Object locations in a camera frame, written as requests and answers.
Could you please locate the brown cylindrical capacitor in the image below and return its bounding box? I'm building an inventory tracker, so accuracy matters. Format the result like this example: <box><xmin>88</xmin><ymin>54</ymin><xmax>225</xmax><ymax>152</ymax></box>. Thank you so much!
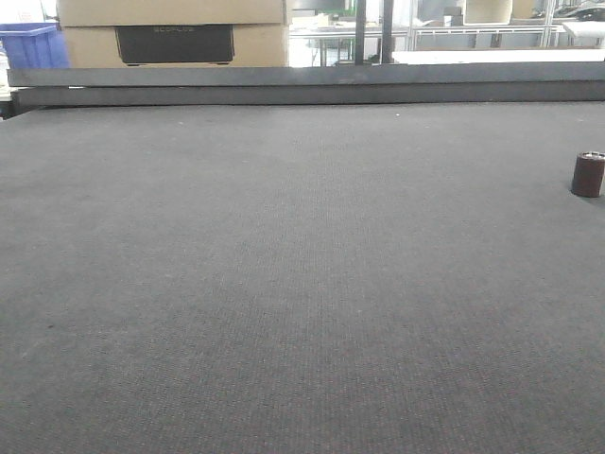
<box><xmin>571</xmin><ymin>151</ymin><xmax>604</xmax><ymax>198</ymax></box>

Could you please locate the dark grey felt mat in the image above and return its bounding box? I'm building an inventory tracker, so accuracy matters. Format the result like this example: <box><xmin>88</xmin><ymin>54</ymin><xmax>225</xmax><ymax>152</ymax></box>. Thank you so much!
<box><xmin>1</xmin><ymin>102</ymin><xmax>604</xmax><ymax>453</ymax></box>

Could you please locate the cardboard box with black print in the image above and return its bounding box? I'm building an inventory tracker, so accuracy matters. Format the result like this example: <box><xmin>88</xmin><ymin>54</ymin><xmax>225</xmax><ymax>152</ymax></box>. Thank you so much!
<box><xmin>62</xmin><ymin>24</ymin><xmax>288</xmax><ymax>68</ymax></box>

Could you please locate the white background table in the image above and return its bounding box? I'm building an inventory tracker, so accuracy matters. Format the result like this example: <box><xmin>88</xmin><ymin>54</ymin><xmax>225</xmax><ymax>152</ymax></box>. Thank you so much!
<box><xmin>392</xmin><ymin>48</ymin><xmax>604</xmax><ymax>65</ymax></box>

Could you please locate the upper cardboard box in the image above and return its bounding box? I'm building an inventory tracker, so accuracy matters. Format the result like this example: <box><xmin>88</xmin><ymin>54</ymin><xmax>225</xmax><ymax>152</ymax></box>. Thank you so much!
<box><xmin>57</xmin><ymin>0</ymin><xmax>287</xmax><ymax>26</ymax></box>

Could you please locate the blue plastic crate background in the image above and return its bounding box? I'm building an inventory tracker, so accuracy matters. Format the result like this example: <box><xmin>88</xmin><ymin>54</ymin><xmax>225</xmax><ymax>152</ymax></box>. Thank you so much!
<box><xmin>1</xmin><ymin>23</ymin><xmax>70</xmax><ymax>69</ymax></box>

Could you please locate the black vertical post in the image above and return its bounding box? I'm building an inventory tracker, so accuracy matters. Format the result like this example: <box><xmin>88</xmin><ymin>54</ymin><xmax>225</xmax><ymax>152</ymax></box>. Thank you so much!
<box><xmin>354</xmin><ymin>0</ymin><xmax>367</xmax><ymax>66</ymax></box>

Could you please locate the dark grey table edge rail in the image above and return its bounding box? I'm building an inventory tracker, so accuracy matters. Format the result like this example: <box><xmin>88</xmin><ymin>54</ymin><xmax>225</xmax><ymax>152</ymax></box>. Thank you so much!
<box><xmin>8</xmin><ymin>61</ymin><xmax>604</xmax><ymax>107</ymax></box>

